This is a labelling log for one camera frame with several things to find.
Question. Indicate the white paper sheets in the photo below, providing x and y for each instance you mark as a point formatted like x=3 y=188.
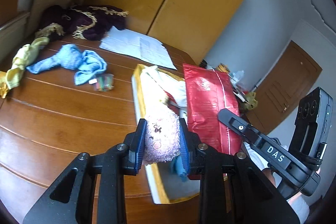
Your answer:
x=140 y=46

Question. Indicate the pink plush toy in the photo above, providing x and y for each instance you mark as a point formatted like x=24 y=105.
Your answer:
x=162 y=139

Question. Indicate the white rice cooker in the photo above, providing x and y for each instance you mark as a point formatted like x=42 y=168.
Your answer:
x=238 y=84

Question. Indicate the person's right hand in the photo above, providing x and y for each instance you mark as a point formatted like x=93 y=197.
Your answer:
x=269 y=174

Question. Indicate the yellow lined white box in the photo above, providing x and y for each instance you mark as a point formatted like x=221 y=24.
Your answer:
x=160 y=98

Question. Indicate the purple gold fringed cloth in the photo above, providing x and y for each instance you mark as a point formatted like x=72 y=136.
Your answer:
x=84 y=22

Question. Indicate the yellow ceramic jar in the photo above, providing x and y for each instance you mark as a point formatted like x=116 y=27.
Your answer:
x=223 y=68

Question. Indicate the brown wooden door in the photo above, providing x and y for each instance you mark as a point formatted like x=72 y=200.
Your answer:
x=281 y=90

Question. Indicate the zip bag of pens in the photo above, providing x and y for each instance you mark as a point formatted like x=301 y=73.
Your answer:
x=103 y=82

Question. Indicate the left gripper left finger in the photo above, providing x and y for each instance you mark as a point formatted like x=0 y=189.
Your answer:
x=135 y=142

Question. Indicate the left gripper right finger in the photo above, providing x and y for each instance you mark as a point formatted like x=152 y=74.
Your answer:
x=189 y=142

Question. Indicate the blue towel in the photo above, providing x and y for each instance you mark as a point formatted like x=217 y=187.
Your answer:
x=87 y=63

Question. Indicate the white plastic package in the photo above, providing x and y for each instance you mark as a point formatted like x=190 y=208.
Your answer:
x=171 y=84

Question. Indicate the yellow towel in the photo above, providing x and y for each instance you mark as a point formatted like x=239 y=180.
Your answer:
x=24 y=57

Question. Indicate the red tissue pack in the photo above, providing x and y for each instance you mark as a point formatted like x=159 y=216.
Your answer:
x=207 y=93

